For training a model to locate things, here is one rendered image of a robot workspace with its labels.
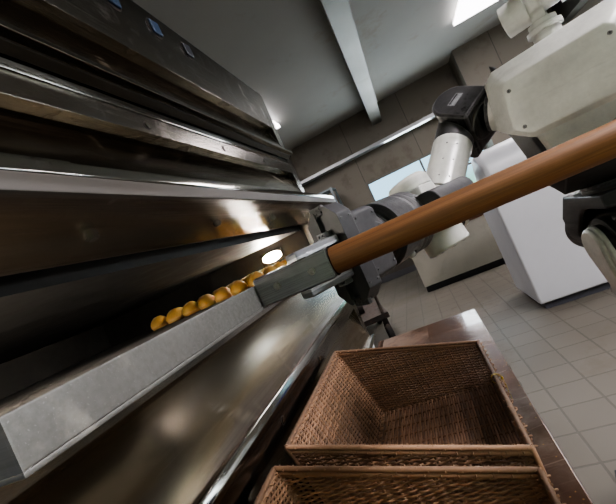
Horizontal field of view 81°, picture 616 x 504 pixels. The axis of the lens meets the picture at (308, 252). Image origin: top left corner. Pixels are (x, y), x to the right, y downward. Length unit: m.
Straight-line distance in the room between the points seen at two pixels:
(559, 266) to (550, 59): 2.70
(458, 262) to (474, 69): 3.51
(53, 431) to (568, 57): 0.87
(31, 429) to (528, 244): 3.31
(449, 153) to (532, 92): 0.18
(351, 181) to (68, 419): 7.44
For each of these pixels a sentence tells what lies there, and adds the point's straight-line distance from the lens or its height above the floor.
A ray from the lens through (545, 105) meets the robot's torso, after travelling 0.87.
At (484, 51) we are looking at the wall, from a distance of 7.50.
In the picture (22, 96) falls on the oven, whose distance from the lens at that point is 0.78.
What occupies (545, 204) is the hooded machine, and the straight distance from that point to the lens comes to 3.39.
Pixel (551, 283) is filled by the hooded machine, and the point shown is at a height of 0.20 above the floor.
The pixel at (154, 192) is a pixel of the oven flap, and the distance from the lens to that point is 0.59.
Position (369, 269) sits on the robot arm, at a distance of 0.41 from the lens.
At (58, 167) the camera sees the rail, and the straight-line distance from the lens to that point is 0.51.
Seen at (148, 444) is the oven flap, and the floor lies 1.05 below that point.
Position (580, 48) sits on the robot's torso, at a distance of 0.87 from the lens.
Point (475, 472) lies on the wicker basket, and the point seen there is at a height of 0.75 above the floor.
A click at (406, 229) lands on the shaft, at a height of 1.20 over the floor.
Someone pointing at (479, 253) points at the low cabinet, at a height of 0.26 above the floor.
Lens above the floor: 1.22
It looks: level
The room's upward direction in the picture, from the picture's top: 24 degrees counter-clockwise
